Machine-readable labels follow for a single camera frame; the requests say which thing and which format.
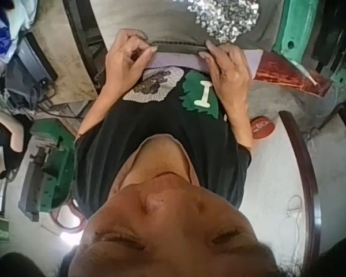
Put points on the person's left hand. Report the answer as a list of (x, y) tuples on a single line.
[(121, 69)]

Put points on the person's right hand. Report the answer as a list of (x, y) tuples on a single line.
[(230, 78)]

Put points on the grey work tray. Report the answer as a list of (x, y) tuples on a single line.
[(173, 26)]

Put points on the lilac cloth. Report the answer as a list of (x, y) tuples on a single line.
[(178, 61)]

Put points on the pile of small silver parts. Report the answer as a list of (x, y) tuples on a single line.
[(227, 20)]

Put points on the round red lid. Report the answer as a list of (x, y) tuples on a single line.
[(262, 127)]

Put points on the green press machine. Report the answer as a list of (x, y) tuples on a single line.
[(302, 31), (50, 164)]

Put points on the blue and white bag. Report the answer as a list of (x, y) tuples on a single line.
[(1, 40)]

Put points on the black metal frame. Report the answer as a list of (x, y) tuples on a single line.
[(85, 37)]

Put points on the dark brown curved frame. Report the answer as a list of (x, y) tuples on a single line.
[(304, 179)]

